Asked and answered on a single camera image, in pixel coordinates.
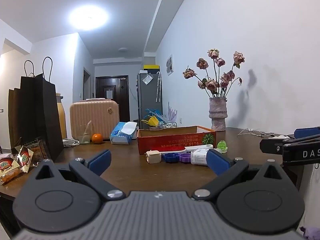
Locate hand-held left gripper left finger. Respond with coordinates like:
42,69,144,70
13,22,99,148
34,149,126,201

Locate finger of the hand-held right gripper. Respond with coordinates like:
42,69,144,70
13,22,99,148
259,134,320,153
294,126,320,140

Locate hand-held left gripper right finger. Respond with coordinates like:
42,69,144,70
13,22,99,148
192,149,287,202

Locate white plastic bottle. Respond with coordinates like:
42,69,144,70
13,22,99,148
190,148,213,167

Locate red cardboard box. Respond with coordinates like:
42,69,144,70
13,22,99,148
137,125,217,155

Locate beige rectangular block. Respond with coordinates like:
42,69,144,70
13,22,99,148
145,150,161,165

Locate clear glass cup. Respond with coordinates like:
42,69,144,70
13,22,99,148
77,120,92,144

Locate blue tissue pack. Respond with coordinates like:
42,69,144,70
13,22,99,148
110,121,138,145

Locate white and red lint brush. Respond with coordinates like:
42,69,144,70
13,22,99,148
160,144,214,154

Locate beige suitcase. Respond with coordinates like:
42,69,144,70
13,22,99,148
69,98,120,141

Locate pink ribbed ceramic vase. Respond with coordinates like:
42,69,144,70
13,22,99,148
209,97,228,132

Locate blue bottle cap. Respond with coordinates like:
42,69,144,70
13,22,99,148
162,153,180,163

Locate yellow thermos flask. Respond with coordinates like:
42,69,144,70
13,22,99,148
55,93,67,140

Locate small clear jars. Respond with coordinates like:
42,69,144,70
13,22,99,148
158,121,178,129

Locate dark brown snack packet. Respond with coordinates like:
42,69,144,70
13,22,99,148
21,137,51,166

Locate yellow watering can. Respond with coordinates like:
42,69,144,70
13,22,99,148
141,115,159,128

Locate dark wooden door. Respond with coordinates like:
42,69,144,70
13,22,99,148
95,75,131,123

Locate purple decorative plant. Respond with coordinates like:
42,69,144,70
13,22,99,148
167,102,178,123

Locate blue plastic toy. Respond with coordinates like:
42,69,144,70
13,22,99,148
145,108,165,120

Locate large black paper bag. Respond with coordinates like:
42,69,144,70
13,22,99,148
20,57,64,162

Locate red and green snack packet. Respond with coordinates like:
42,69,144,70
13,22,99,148
14,145,34,173

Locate dried pink roses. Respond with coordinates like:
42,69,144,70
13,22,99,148
182,48,245,99

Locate side room door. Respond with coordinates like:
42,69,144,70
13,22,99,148
83,67,92,100

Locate purple cloth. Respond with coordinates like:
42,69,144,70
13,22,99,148
299,226,320,240

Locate grey refrigerator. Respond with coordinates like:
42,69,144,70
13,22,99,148
136,72,163,128

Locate orange and white snack packet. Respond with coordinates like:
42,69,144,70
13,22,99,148
0,155,21,186

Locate white folded umbrella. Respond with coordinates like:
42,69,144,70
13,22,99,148
155,71,162,103

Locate round ceiling light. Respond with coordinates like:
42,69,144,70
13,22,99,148
69,5,109,32

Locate white cables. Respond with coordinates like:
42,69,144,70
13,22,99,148
237,127,275,138

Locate white charger cable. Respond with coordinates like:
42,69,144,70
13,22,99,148
62,138,81,147

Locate framed wall picture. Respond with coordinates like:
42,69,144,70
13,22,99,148
166,54,174,76

